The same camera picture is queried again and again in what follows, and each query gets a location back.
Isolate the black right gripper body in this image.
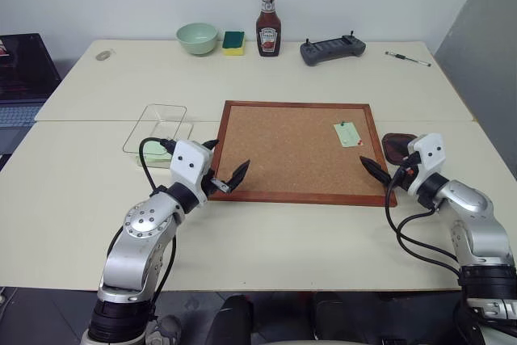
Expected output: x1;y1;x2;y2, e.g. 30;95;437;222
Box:
388;154;418;192

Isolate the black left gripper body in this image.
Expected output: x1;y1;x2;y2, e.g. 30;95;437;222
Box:
200;166;232;197

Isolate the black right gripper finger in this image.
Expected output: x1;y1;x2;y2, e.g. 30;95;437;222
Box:
359;155;393;185

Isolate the light green paper note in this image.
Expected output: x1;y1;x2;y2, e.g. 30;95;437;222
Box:
333;121;364;149

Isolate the wood-framed cork board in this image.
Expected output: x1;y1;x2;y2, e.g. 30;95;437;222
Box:
207;99;399;208

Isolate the dark brown small tray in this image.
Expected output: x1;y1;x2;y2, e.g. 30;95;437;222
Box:
380;132;419;167

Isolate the light green notepad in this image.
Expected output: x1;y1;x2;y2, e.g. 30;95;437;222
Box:
136;120;195;169

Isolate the clear plastic container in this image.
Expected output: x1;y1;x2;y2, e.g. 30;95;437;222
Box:
122;103;188;155

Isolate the yellow and green sponge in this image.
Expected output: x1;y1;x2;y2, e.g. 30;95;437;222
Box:
221;30;247;58

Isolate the light green bowl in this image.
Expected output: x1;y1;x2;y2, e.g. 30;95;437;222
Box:
175;22;220;57

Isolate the black and white pen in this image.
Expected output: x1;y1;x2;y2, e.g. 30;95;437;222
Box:
384;50;432;68

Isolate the ketchup bottle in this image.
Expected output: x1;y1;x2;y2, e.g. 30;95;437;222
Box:
254;0;283;58

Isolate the grey remote controller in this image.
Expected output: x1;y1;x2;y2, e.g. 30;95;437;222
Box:
299;30;368;68

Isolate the dark rounded shape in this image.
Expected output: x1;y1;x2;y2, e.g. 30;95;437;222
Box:
208;293;256;345

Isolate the grey rounded robot part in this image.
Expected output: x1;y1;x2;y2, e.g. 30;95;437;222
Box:
145;313;183;345

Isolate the open laptop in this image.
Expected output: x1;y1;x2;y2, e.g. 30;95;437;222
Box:
0;32;63;160

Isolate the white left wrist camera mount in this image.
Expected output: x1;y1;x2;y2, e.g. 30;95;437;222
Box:
169;139;214;204

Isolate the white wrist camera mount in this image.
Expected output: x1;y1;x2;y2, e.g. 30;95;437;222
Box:
406;133;447;197
169;139;214;204

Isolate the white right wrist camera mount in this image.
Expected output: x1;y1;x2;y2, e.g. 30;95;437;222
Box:
406;133;447;197

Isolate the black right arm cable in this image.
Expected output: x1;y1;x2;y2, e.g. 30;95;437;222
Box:
385;158;464;278

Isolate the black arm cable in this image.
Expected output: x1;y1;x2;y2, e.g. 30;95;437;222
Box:
138;137;179;197
385;158;464;278

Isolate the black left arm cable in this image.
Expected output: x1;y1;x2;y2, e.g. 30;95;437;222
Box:
138;137;179;197

